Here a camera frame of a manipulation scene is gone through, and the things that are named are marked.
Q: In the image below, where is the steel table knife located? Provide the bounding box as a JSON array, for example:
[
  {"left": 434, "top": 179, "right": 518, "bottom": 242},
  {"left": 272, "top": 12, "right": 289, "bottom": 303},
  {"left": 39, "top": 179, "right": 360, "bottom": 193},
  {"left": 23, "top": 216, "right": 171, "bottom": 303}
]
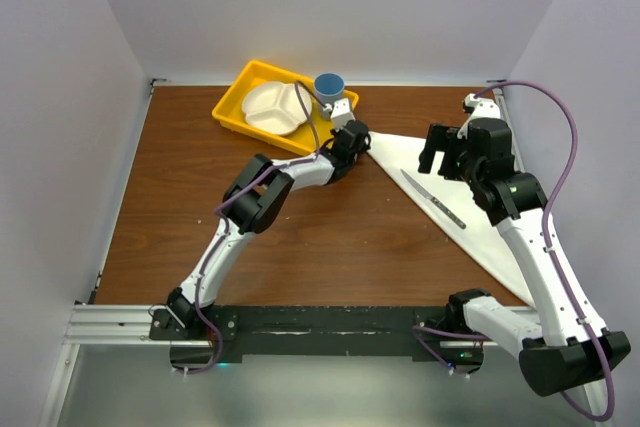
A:
[{"left": 400, "top": 169, "right": 466, "bottom": 229}]

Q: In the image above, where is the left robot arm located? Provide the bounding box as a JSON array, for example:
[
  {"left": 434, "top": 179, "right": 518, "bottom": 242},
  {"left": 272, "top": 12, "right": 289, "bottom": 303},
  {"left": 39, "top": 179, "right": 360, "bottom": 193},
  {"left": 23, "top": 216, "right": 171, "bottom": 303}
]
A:
[{"left": 166, "top": 120, "right": 371, "bottom": 339}]

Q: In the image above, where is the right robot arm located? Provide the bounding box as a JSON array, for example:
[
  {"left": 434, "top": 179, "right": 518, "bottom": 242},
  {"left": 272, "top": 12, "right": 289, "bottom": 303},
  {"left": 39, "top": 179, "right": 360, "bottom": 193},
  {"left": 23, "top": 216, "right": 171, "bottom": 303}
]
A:
[{"left": 418, "top": 118, "right": 631, "bottom": 397}]

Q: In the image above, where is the blue plastic cup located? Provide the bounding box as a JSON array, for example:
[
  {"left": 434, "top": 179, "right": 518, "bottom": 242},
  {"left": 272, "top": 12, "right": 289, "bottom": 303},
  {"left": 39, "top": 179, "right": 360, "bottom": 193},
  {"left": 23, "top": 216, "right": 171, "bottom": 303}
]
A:
[{"left": 313, "top": 72, "right": 345, "bottom": 120}]

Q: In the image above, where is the white divided plate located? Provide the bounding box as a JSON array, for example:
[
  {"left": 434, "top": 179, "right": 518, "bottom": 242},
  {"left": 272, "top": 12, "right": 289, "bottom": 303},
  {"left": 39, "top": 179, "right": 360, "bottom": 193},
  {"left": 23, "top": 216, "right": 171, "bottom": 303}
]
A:
[{"left": 241, "top": 81, "right": 313, "bottom": 136}]

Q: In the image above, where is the yellow plastic tray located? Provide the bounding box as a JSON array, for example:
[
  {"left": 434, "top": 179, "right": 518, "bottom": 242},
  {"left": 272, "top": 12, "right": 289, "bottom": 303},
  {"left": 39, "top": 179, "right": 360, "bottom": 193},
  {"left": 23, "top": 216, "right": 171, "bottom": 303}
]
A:
[{"left": 212, "top": 60, "right": 333, "bottom": 155}]

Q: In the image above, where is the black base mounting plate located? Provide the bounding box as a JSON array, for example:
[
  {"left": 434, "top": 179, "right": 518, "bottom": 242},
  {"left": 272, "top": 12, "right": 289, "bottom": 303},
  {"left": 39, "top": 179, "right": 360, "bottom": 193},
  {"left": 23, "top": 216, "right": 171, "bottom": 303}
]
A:
[{"left": 148, "top": 305, "right": 484, "bottom": 372}]

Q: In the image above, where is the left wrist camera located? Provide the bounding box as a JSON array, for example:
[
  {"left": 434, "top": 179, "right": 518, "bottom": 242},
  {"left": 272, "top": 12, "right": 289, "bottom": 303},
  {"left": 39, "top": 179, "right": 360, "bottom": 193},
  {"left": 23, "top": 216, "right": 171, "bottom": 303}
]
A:
[{"left": 320, "top": 98, "right": 355, "bottom": 131}]

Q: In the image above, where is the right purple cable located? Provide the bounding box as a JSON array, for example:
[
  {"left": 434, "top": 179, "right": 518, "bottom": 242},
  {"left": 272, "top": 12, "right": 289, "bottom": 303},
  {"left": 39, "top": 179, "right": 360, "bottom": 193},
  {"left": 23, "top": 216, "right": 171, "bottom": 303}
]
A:
[{"left": 412, "top": 79, "right": 616, "bottom": 422}]

